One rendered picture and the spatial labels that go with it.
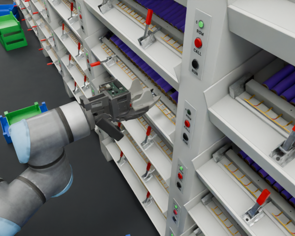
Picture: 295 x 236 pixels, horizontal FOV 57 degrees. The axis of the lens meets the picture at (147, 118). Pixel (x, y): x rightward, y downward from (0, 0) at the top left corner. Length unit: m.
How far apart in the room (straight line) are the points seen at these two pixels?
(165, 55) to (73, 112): 0.26
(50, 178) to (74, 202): 0.83
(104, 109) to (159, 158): 0.34
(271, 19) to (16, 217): 0.60
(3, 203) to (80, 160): 1.04
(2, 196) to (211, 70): 0.50
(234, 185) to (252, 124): 0.19
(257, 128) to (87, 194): 1.16
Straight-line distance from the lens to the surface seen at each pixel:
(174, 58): 0.66
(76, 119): 0.64
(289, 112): 0.50
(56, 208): 1.53
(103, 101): 0.66
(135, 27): 0.81
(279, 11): 0.42
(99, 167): 1.62
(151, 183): 1.12
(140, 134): 1.02
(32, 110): 1.92
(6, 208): 0.67
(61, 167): 0.70
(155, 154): 0.95
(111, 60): 1.03
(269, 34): 0.41
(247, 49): 0.53
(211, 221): 0.83
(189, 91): 0.57
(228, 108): 0.54
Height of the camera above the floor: 1.27
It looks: 42 degrees down
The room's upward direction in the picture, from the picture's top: straight up
